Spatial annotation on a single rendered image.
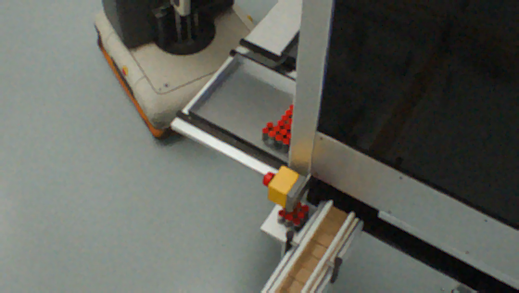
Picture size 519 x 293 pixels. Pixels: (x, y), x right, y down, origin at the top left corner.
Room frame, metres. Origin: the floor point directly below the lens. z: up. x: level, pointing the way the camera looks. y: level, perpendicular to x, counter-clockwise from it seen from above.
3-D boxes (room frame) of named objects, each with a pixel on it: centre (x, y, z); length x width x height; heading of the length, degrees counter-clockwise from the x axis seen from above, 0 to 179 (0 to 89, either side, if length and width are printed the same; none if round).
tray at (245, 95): (1.27, 0.01, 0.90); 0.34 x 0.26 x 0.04; 59
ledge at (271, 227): (0.90, -0.09, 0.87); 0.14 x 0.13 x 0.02; 60
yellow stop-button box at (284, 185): (0.94, -0.06, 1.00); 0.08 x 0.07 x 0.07; 60
